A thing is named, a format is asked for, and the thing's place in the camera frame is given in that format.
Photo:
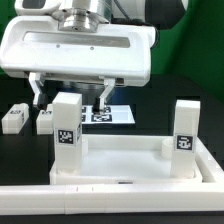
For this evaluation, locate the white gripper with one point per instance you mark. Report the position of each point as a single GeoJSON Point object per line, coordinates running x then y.
{"type": "Point", "coordinates": [34, 46]}

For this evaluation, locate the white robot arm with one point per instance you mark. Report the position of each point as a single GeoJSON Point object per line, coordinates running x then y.
{"type": "Point", "coordinates": [87, 15]}

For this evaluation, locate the white L-shaped obstacle fence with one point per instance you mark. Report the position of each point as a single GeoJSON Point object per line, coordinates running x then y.
{"type": "Point", "coordinates": [120, 198]}

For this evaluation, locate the fiducial marker sheet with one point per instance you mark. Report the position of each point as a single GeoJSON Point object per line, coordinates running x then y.
{"type": "Point", "coordinates": [114, 114]}

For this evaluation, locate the white desk top tray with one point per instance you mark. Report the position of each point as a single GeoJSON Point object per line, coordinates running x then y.
{"type": "Point", "coordinates": [122, 159]}

